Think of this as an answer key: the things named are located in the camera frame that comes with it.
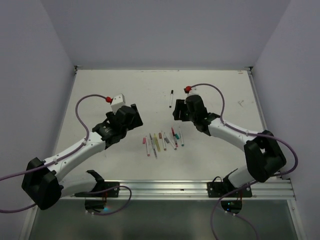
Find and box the brown capped white pen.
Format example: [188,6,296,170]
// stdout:
[161,131,167,151]

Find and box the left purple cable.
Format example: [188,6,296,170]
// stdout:
[0,94,132,216]

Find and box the grey capped white pen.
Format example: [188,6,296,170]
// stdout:
[168,137,177,150]

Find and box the teal capped white pen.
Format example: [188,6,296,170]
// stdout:
[178,126,185,147]

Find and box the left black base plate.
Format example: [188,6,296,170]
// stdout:
[74,181,120,198]

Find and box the magenta pen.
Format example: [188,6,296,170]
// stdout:
[171,127,178,148]

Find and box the black capped white pen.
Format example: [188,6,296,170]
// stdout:
[169,89,174,108]

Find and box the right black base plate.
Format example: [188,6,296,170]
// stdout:
[206,181,253,198]

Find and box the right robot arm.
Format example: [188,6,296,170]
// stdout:
[172,94,287,197]

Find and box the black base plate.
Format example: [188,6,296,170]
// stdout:
[74,181,120,198]
[206,181,253,198]

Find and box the yellow pen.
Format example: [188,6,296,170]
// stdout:
[153,133,161,152]

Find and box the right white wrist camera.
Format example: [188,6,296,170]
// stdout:
[183,86,199,97]

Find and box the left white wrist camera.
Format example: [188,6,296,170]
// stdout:
[105,93,126,114]

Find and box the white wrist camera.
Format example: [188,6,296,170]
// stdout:
[105,93,126,114]
[183,86,199,97]

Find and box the dark purple pen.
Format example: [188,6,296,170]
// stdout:
[149,133,158,159]

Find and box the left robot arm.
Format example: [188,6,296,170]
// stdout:
[21,104,143,210]

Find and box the pink capped white pen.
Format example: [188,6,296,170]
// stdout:
[145,136,151,157]

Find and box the aluminium mounting rail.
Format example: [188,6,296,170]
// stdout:
[67,179,296,201]

